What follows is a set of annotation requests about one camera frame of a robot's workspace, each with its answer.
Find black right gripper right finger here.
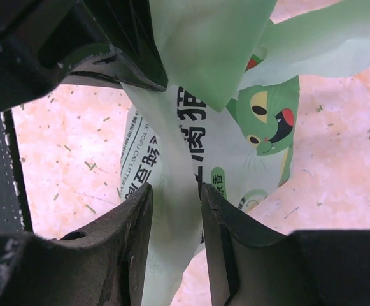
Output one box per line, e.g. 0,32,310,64
201,184,370,306

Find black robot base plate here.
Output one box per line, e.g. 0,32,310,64
0,110,33,233

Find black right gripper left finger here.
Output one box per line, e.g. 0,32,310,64
0,184,153,305

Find green cat litter bag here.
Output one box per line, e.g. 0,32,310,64
120,1,370,305

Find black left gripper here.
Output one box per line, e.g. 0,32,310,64
0,1,167,111

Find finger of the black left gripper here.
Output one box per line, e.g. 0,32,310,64
73,0,168,89

